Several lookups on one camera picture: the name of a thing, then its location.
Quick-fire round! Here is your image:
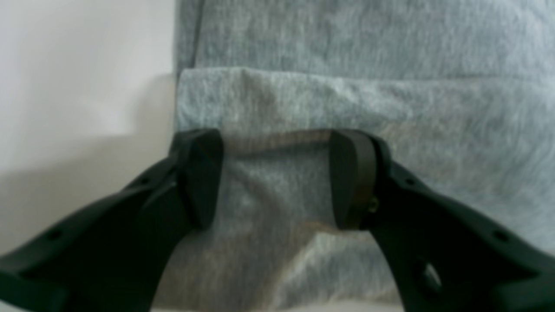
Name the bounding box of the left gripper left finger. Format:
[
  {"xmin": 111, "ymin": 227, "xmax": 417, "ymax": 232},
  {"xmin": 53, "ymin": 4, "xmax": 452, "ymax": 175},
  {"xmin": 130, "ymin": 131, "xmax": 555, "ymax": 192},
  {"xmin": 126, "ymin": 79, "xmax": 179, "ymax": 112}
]
[{"xmin": 0, "ymin": 129, "xmax": 224, "ymax": 312}]

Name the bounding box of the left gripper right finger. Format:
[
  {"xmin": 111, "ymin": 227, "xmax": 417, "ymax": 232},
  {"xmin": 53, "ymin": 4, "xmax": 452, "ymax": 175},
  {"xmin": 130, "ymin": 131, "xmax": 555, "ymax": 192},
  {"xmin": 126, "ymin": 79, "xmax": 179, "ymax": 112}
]
[{"xmin": 329, "ymin": 130, "xmax": 555, "ymax": 312}]

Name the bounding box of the grey T-shirt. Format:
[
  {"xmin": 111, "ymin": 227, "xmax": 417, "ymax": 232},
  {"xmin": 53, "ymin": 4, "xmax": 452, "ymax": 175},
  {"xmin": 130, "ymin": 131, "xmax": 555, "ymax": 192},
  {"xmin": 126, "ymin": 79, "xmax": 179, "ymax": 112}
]
[{"xmin": 154, "ymin": 0, "xmax": 555, "ymax": 312}]

